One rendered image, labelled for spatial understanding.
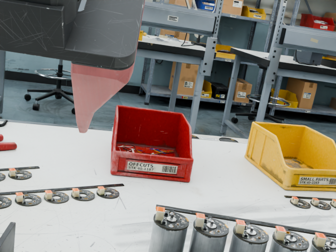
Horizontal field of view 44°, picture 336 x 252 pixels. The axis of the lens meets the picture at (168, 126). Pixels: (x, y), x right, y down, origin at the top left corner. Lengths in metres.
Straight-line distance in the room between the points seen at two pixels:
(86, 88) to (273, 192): 0.43
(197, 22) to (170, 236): 2.32
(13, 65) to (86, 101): 4.53
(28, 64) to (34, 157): 4.14
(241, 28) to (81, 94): 4.80
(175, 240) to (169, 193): 0.20
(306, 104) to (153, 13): 2.87
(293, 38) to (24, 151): 2.39
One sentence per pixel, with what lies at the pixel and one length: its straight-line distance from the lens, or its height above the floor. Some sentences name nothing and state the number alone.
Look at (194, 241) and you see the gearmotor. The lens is 0.30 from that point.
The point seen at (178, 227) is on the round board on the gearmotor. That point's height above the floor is 0.81.
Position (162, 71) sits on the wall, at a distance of 4.74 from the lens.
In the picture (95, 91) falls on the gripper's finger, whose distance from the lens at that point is 0.16.
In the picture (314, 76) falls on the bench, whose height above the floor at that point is 0.68.
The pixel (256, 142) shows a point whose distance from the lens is 0.64.
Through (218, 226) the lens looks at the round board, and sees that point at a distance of 0.30.
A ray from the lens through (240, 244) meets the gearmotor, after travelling 0.30.
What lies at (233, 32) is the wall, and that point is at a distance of 4.91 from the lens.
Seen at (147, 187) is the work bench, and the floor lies 0.75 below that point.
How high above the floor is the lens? 0.95
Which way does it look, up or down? 15 degrees down
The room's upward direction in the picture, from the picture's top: 9 degrees clockwise
